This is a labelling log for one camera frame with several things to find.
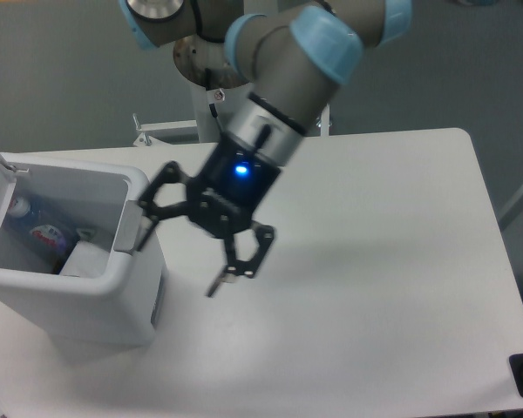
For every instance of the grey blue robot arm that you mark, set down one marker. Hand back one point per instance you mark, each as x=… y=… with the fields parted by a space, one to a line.
x=296 y=61

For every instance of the white paper wrapper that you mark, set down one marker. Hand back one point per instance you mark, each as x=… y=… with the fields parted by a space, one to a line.
x=87 y=260

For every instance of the white open trash can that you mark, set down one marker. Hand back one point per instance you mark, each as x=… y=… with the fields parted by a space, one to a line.
x=122 y=305

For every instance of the clear plastic bottle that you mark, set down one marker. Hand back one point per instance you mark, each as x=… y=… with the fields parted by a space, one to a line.
x=41 y=223

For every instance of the white pedestal base frame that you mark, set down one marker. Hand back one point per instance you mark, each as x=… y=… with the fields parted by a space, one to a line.
x=172 y=133

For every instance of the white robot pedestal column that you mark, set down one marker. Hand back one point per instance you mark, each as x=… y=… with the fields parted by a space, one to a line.
x=217 y=91

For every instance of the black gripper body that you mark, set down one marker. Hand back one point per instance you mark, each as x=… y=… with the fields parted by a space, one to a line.
x=225 y=193

